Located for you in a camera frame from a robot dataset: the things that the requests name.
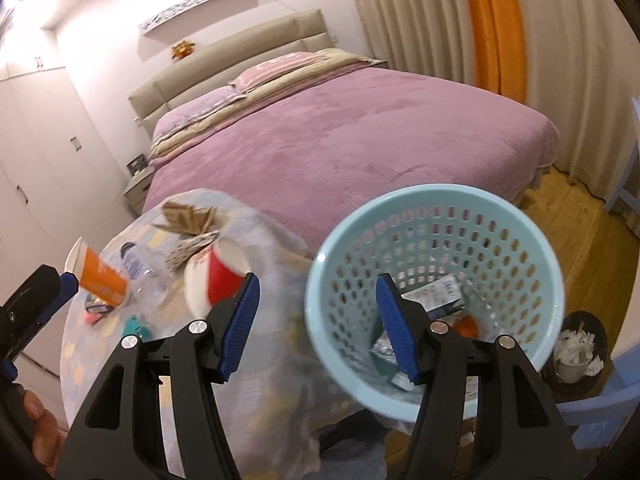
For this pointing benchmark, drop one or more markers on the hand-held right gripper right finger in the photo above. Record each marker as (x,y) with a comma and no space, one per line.
(400,330)

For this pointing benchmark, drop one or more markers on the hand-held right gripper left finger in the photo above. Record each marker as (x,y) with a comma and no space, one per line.
(239,327)

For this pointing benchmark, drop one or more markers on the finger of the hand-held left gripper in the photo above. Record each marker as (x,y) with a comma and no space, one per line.
(7,367)
(69,282)

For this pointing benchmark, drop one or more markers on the orange white tube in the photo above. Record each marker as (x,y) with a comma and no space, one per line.
(102,275)

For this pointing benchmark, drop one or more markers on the red paper cup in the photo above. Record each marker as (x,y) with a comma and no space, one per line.
(222,272)

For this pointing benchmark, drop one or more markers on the light blue plastic basket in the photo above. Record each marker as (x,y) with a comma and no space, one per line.
(520,280)

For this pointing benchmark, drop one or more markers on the person's left hand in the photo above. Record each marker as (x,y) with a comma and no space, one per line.
(47,435)

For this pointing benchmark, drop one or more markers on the silver foil wrapper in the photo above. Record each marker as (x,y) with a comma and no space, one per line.
(384,346)

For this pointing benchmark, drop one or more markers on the small pink wrapper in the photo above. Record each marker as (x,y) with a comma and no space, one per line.
(94,317)

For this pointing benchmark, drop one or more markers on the white and dark blue box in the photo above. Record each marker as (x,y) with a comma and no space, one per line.
(435,295)

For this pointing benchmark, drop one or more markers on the round table with scale-pattern cloth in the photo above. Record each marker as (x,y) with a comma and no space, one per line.
(280,360)

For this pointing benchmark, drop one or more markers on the small orange wrapper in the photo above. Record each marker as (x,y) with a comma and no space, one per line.
(467,327)

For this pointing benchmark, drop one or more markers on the clear plastic bottle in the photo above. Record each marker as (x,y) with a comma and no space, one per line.
(145,272)

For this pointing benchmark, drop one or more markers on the small teal wrapper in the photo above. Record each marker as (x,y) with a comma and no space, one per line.
(137,325)

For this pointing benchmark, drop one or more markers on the small patterned carton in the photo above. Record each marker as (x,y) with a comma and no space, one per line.
(190,250)

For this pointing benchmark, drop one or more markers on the white wardrobe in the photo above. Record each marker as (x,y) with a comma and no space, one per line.
(45,175)

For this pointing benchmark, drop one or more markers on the beige nightstand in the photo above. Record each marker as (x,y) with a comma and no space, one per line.
(137,190)

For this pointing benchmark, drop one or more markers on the crumpled brown paper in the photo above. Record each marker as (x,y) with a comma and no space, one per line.
(182,217)

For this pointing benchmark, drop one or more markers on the black waste bin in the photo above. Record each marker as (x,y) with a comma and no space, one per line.
(552,365)

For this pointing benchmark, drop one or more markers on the crumpled white tissues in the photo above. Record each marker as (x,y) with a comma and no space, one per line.
(575,350)

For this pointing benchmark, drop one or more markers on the purple bed blanket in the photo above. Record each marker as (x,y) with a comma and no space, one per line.
(350,140)

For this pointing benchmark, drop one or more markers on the light blue chair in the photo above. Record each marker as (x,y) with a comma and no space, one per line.
(600,405)

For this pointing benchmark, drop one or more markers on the purple pillow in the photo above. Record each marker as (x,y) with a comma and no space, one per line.
(200,107)

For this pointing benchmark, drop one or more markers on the orange plush toy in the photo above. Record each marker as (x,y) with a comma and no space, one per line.
(182,50)

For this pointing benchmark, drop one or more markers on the pink pillow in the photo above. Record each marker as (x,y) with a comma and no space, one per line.
(277,67)

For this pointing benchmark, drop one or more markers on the light blue furniture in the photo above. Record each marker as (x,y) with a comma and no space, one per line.
(625,185)

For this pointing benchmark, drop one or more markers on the folded beige quilt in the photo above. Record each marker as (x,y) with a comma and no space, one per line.
(320,62)

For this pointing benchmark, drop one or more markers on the beige padded headboard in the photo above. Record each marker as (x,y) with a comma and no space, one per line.
(235,45)

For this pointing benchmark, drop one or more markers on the orange curtain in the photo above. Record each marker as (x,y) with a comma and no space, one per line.
(495,25)

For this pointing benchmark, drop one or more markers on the beige curtain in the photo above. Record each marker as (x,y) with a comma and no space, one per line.
(575,60)

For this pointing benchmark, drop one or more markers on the small photo frame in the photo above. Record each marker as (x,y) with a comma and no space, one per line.
(136,162)

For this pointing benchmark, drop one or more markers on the white patterned wall shelf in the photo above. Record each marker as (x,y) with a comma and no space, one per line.
(200,2)

